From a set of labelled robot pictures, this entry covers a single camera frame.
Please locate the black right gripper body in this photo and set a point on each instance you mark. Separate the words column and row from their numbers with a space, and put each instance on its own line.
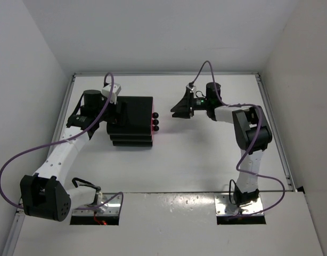
column 200, row 104

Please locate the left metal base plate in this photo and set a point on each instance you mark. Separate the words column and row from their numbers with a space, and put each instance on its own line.
column 109, row 205

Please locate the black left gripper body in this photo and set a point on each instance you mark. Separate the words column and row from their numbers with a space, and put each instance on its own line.
column 111, row 113

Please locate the pink top drawer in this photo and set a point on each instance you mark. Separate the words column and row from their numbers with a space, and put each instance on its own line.
column 155, row 114

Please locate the black drawer cabinet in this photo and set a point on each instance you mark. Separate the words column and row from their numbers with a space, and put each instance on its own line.
column 138, row 129

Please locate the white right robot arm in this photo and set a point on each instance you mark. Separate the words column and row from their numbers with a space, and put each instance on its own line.
column 252, row 134

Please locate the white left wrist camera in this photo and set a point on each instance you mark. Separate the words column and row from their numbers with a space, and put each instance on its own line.
column 111, row 92

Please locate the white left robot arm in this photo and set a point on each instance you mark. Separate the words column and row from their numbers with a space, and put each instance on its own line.
column 43, row 194

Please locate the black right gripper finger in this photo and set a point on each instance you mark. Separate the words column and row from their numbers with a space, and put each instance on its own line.
column 185, row 103
column 183, row 115

